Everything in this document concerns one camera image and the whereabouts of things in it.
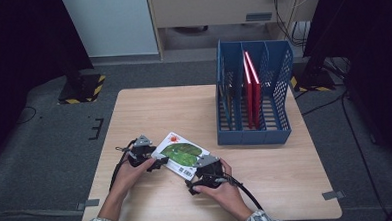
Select white panel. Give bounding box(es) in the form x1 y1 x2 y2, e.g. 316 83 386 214
59 0 160 59

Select red picture book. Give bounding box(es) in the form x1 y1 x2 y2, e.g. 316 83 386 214
241 51 255 129
244 50 264 131

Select dark curtain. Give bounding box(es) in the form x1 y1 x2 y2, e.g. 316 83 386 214
0 0 99 173
300 0 392 174

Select dark blue picture book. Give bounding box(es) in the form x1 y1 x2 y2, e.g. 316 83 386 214
219 72 235 132

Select blue plastic file rack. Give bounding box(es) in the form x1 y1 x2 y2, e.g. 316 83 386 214
212 35 299 148

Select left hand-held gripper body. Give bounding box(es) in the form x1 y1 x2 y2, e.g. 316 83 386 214
127 134 157 167

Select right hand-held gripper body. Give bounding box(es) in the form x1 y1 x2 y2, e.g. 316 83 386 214
191 153 225 191

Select black stand base yellow stripes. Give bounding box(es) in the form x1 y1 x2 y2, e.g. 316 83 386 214
289 58 337 94
55 68 108 107

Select long black floor cable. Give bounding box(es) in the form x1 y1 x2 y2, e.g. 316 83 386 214
299 88 392 221

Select short black floor cable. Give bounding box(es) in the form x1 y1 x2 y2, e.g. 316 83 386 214
16 105 38 125

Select grey tape strip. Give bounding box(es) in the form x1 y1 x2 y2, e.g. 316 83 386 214
322 190 345 201
76 198 101 211

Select white book with green leaf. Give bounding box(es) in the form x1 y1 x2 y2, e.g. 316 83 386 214
150 130 212 183

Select person's left hand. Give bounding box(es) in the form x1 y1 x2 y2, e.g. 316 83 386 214
108 157 159 203

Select beige wooden cabinet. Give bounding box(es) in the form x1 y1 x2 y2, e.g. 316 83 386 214
145 0 326 62

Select hand-held gripper black cable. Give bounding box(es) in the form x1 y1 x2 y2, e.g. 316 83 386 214
106 138 140 192
216 175 264 214

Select right hand-held gripper black cable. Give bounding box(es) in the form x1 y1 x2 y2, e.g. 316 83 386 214
216 175 264 214

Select person's right hand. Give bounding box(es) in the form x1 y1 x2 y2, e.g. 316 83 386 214
191 157 255 221

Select left hand-held gripper black cable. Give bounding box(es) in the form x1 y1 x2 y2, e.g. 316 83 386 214
106 138 140 192

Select black hanging cables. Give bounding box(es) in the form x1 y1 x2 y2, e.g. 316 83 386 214
271 0 312 50

